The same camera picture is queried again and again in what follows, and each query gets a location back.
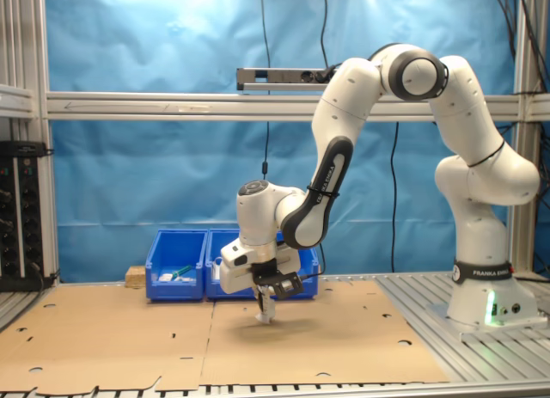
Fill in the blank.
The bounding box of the white printed cotton packet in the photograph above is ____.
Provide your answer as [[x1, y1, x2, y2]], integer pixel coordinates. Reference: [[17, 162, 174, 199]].
[[255, 287, 275, 326]]

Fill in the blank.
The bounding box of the blue bin holding cotton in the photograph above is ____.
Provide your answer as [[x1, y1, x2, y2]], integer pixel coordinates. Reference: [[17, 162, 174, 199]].
[[274, 245, 321, 300]]

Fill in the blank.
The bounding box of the blue bin holding masks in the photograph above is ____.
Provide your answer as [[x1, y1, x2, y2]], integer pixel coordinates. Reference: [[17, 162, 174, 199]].
[[205, 228, 263, 301]]

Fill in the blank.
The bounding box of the blue bin holding syringes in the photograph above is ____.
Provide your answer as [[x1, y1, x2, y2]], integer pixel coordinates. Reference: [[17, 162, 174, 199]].
[[145, 229, 208, 303]]

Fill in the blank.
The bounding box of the brown cardboard sheet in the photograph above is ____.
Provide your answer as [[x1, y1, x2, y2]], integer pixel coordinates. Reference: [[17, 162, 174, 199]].
[[0, 284, 216, 395], [199, 279, 450, 390]]

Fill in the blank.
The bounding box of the chipboard wood block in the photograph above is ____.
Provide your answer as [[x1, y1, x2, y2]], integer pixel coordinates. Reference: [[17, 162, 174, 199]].
[[125, 265, 150, 290]]

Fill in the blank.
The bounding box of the long horizontal aluminium beam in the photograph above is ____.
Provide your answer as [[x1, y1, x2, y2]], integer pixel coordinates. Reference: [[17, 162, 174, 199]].
[[45, 91, 523, 123]]

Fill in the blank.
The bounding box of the black socket rack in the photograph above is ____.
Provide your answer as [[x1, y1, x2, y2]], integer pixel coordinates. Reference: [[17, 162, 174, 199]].
[[0, 140, 55, 292]]

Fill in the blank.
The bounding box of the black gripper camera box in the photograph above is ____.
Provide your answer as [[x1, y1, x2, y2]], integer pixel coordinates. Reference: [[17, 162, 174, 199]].
[[251, 262, 305, 299]]

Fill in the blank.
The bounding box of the black camera cable on arm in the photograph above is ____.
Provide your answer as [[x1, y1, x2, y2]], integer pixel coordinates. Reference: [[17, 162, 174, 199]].
[[274, 238, 327, 283]]

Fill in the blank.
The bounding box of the long black hanging cable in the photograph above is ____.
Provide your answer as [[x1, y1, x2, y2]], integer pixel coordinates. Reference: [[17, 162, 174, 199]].
[[388, 121, 400, 273]]

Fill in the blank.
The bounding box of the thin black hanging cable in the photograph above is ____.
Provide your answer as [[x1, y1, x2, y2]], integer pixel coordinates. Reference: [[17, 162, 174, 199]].
[[320, 0, 331, 70], [259, 0, 272, 181]]

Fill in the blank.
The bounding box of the upright aluminium frame post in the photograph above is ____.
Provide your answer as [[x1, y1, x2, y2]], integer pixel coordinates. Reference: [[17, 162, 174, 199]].
[[509, 0, 550, 283], [0, 0, 59, 287]]

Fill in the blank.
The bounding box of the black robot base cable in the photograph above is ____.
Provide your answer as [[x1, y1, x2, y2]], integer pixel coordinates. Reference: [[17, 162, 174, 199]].
[[511, 273, 550, 285]]

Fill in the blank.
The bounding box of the short aluminium side rail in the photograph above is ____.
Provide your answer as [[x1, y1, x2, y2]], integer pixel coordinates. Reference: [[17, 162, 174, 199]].
[[0, 83, 48, 119]]

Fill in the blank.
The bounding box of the black cable bundle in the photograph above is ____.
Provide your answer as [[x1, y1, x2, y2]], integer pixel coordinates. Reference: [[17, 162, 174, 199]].
[[489, 0, 550, 227]]

